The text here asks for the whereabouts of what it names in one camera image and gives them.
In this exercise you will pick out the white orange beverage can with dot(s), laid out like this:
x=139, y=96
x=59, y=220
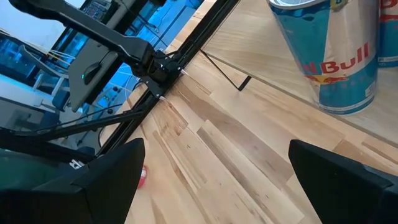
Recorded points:
x=143, y=177

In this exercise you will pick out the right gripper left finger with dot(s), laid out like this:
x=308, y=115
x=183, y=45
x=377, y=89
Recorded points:
x=102, y=193

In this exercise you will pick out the black overhead rig frame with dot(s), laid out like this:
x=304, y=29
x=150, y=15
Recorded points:
x=93, y=124

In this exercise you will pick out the wooden shelf black frame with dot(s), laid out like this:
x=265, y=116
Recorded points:
x=248, y=37

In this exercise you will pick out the black aluminium rail frame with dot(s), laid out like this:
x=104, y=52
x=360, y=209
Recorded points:
x=199, y=34

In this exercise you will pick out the grey side table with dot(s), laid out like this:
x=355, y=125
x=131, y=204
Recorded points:
x=77, y=93

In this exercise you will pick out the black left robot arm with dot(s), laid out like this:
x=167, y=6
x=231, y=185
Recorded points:
x=124, y=46

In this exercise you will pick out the slim blue silver can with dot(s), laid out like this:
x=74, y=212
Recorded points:
x=390, y=31
x=329, y=56

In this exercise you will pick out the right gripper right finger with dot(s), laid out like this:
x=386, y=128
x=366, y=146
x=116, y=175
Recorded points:
x=342, y=196

